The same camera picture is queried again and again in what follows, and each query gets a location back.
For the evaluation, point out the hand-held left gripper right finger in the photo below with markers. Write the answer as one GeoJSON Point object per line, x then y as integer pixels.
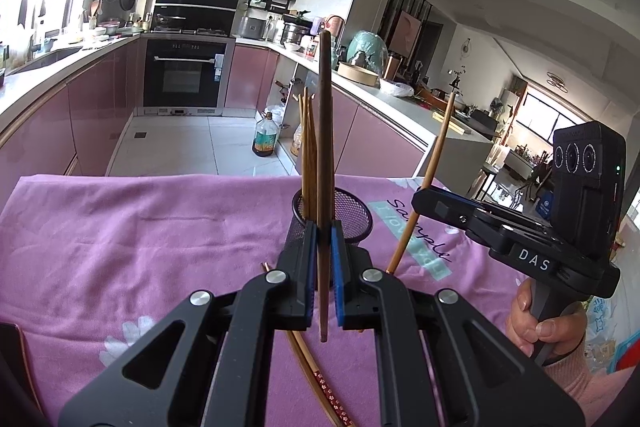
{"type": "Point", "coordinates": [337, 277]}

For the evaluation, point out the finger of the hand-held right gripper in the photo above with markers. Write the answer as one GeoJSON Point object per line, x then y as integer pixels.
{"type": "Point", "coordinates": [450, 214]}
{"type": "Point", "coordinates": [520, 219]}

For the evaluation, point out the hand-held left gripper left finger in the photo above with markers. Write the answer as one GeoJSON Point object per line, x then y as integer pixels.
{"type": "Point", "coordinates": [313, 267]}

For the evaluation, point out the black mesh utensil holder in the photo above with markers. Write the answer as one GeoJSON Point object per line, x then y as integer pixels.
{"type": "Point", "coordinates": [355, 217]}

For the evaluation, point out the red floral end chopstick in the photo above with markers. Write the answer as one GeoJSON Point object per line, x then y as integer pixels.
{"type": "Point", "coordinates": [440, 133]}
{"type": "Point", "coordinates": [332, 399]}

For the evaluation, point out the dark wooden chopstick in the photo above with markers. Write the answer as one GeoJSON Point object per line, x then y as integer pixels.
{"type": "Point", "coordinates": [325, 132]}
{"type": "Point", "coordinates": [306, 382]}

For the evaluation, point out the person's right hand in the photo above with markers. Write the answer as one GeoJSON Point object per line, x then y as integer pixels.
{"type": "Point", "coordinates": [550, 332]}

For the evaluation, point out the blue box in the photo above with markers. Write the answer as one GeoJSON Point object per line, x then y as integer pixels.
{"type": "Point", "coordinates": [544, 207]}

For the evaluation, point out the round ceiling lamp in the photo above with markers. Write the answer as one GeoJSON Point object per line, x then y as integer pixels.
{"type": "Point", "coordinates": [556, 82]}

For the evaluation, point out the white plastic bag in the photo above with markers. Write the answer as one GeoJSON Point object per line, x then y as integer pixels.
{"type": "Point", "coordinates": [396, 88]}

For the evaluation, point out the cooking oil bottle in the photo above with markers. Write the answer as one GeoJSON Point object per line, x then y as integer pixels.
{"type": "Point", "coordinates": [264, 137]}

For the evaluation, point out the pink floral tablecloth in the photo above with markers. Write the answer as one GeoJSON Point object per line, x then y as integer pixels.
{"type": "Point", "coordinates": [150, 237]}

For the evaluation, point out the round bamboo steamer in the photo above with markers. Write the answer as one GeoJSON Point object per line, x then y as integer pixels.
{"type": "Point", "coordinates": [357, 74]}

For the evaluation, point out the teal plastic bag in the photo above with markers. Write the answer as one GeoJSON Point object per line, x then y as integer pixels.
{"type": "Point", "coordinates": [367, 52]}

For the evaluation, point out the purple cup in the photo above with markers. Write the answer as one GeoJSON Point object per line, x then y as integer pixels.
{"type": "Point", "coordinates": [318, 27]}

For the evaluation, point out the black built-in oven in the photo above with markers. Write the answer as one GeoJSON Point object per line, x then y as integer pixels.
{"type": "Point", "coordinates": [182, 74]}

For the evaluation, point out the steel pressure cooker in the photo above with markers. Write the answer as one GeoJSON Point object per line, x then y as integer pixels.
{"type": "Point", "coordinates": [295, 34]}

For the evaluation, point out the silver rice cooker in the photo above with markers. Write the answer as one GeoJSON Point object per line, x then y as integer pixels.
{"type": "Point", "coordinates": [252, 28]}

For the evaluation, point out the pink kitchen cabinets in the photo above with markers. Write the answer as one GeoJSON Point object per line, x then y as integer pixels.
{"type": "Point", "coordinates": [90, 122]}

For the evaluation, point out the black range hood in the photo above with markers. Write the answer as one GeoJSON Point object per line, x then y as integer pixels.
{"type": "Point", "coordinates": [195, 9]}

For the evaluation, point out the dark wooden chair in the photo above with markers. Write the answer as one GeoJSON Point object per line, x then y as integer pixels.
{"type": "Point", "coordinates": [12, 372]}

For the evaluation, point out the wall clock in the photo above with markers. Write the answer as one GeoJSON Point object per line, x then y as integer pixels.
{"type": "Point", "coordinates": [467, 48]}

